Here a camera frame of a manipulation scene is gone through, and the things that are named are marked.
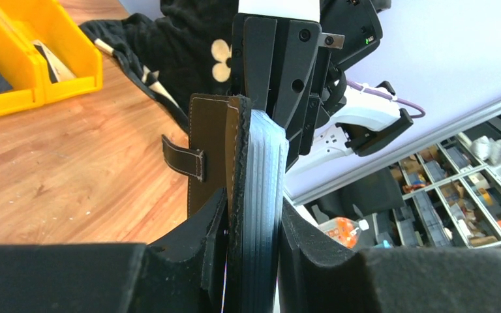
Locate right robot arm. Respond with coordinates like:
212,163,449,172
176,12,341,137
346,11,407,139
230,1,413,173

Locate orange plastic bottle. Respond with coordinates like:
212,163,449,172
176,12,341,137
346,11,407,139
318,217,370,249

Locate black leather card holder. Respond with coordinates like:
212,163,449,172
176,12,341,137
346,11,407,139
155,93,288,312

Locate storage shelving rack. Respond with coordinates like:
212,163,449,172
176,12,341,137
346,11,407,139
374,118,501,249

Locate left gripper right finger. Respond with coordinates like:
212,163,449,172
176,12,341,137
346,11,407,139
279,201,501,312

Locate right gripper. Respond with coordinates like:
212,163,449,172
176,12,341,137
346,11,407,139
230,13,345,170

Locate black floral blanket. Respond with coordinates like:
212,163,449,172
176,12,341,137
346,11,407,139
80,0,239,132

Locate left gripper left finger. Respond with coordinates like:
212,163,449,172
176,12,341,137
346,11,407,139
0,188,227,312

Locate gold cards in bin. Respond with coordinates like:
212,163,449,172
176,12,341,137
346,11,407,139
31,40,76,83

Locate yellow three-compartment bin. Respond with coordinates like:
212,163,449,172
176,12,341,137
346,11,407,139
0,1,103,116

